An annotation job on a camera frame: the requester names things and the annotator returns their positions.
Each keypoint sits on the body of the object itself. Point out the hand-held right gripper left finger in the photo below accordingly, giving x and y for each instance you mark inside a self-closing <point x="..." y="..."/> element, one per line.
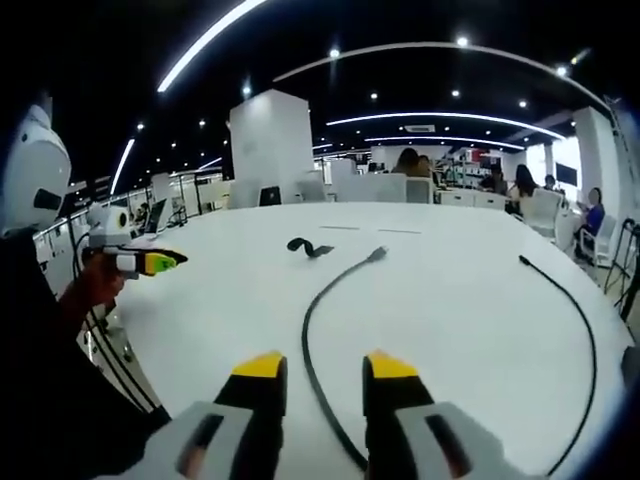
<point x="252" y="400"/>

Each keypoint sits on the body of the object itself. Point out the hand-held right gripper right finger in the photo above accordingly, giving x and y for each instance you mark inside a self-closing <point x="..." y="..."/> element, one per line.
<point x="395" y="400"/>

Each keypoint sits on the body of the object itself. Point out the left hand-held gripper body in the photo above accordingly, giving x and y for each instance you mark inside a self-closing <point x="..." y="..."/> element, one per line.
<point x="107" y="227"/>

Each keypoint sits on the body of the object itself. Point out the white desk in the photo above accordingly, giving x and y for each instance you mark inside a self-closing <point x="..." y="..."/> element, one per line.
<point x="450" y="310"/>

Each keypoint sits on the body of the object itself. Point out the person's left hand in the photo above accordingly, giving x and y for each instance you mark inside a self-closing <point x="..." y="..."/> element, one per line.
<point x="95" y="285"/>

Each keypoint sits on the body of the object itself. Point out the black monitor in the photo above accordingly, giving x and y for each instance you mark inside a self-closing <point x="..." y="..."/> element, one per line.
<point x="270" y="195"/>

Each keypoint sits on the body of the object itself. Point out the white square pillar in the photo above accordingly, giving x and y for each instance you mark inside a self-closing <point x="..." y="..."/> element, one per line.
<point x="272" y="145"/>

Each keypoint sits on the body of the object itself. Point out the white chair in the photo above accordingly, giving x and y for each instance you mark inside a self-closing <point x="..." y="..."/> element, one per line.
<point x="606" y="240"/>
<point x="544" y="210"/>

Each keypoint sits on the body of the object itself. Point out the black tripod stand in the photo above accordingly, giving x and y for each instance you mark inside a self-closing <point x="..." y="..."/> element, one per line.
<point x="625" y="260"/>

